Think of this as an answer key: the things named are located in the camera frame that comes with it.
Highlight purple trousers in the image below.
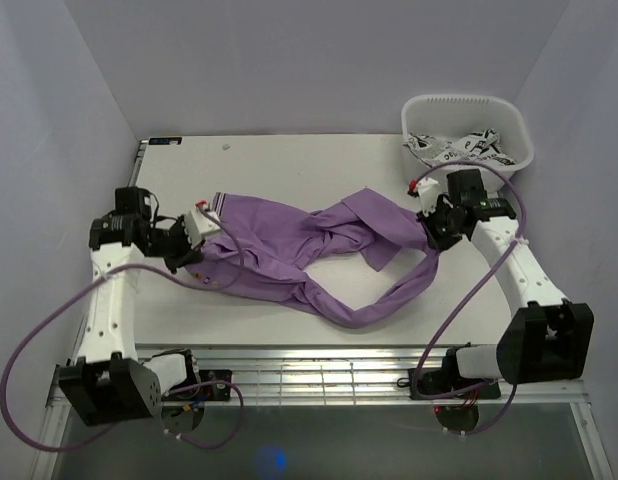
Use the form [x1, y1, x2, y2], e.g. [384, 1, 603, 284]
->
[187, 188, 438, 329]

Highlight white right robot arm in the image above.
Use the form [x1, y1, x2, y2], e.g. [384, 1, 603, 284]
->
[408, 167, 594, 399]

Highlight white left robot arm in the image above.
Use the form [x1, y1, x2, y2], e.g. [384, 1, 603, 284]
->
[59, 186, 220, 426]

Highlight black white printed trousers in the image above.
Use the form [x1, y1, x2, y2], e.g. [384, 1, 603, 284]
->
[405, 129, 516, 167]

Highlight black blue label sticker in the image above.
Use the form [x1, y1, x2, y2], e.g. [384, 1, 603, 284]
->
[148, 137, 182, 146]

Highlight white plastic basket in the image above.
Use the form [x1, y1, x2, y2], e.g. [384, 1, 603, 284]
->
[401, 95, 534, 182]

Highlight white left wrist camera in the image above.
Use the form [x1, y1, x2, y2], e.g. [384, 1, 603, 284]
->
[183, 201, 221, 249]

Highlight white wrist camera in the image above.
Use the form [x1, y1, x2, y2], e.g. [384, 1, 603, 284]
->
[407, 177, 442, 216]
[183, 201, 221, 249]

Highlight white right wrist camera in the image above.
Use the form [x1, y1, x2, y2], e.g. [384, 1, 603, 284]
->
[407, 177, 442, 216]

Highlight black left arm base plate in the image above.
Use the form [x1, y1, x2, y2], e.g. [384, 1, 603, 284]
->
[168, 369, 233, 403]

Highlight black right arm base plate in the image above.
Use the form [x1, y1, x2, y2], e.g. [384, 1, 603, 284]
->
[396, 368, 501, 400]

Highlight aluminium rail frame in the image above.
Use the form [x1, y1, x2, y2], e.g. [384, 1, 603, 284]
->
[28, 279, 615, 480]

